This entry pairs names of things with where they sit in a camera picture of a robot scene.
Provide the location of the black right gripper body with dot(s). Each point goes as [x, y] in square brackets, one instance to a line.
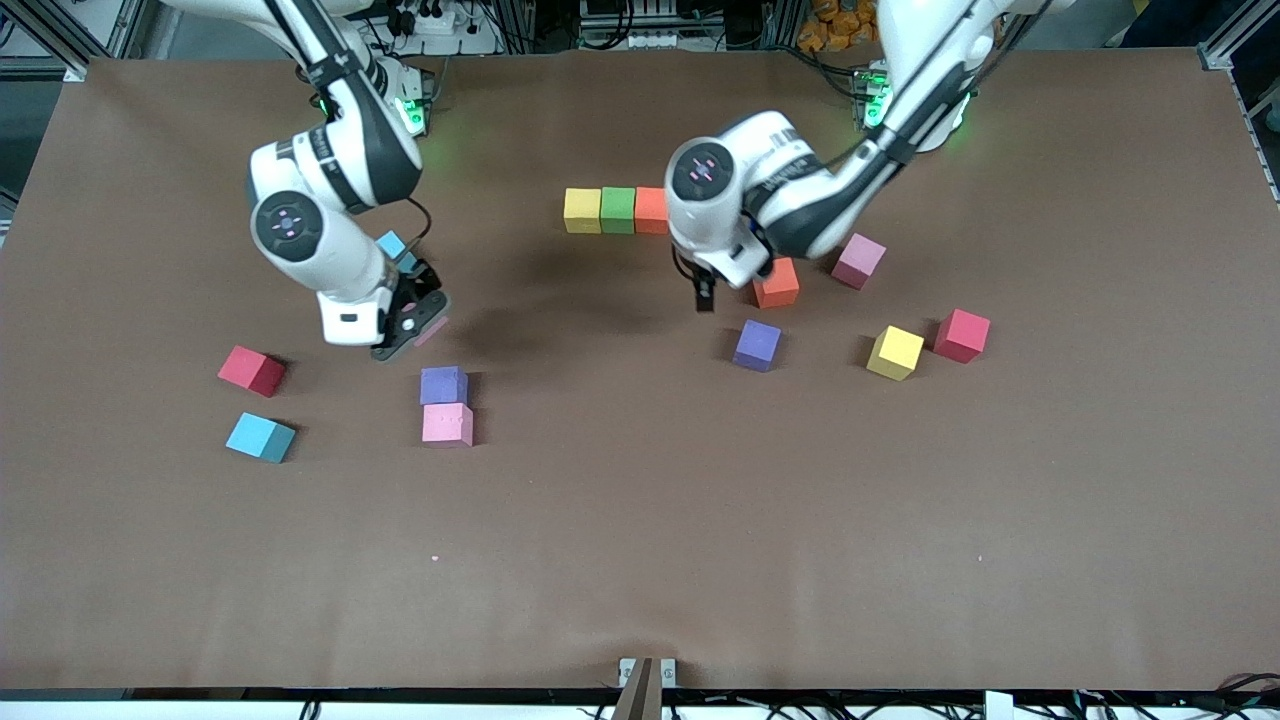
[418, 284]

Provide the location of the lilac pink foam cube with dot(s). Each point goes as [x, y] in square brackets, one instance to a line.
[435, 330]
[858, 261]

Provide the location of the purple foam cube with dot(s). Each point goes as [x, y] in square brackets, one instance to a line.
[757, 346]
[444, 385]

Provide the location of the orange foam cube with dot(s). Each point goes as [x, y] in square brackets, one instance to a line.
[782, 288]
[650, 210]

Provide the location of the green foam cube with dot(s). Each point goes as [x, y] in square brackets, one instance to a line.
[618, 210]

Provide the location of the yellow foam cube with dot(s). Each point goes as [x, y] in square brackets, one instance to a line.
[895, 352]
[582, 210]

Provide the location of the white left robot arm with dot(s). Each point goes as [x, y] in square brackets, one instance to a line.
[790, 190]

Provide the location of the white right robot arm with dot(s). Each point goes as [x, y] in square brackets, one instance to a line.
[330, 170]

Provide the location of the teal foam cube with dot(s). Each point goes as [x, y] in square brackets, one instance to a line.
[393, 245]

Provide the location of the pink foam cube with dots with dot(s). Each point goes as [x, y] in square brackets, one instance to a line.
[447, 424]

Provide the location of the red foam cube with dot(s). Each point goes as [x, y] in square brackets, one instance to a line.
[962, 335]
[251, 370]

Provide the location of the brown table cover sheet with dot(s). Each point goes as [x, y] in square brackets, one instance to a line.
[640, 500]

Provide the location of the light blue foam cube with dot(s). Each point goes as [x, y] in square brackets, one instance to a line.
[260, 437]

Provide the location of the white electronics box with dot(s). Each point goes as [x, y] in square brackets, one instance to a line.
[650, 40]

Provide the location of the bag of orange items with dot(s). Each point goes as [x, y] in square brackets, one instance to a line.
[845, 25]

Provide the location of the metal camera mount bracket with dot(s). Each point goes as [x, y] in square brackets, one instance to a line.
[647, 680]

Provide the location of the aluminium frame profile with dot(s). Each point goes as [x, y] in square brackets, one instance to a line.
[1225, 52]
[75, 68]

